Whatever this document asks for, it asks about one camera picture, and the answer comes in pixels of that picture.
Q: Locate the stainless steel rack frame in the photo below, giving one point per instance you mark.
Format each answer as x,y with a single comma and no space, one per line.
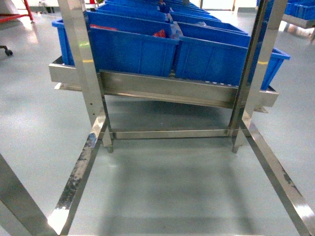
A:
19,213

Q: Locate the blue plastic bin left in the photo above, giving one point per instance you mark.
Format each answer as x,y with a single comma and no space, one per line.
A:
129,52

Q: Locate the blue bin behind left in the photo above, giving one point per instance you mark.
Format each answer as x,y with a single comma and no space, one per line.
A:
128,24

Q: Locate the stainless steel side shelf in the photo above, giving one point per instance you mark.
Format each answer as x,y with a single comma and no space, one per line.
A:
300,13

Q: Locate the blue plastic bin right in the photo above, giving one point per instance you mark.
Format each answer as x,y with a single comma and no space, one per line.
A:
205,60

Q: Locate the blue plastic bin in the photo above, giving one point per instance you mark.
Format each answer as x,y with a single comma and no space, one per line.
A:
129,52
205,60

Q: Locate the blue bin behind right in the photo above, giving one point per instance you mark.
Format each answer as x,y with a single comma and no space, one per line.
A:
214,34

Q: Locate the red metal frame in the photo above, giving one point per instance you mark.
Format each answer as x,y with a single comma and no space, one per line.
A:
5,17

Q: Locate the black office chair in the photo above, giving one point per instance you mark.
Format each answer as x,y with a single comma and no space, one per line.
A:
8,52

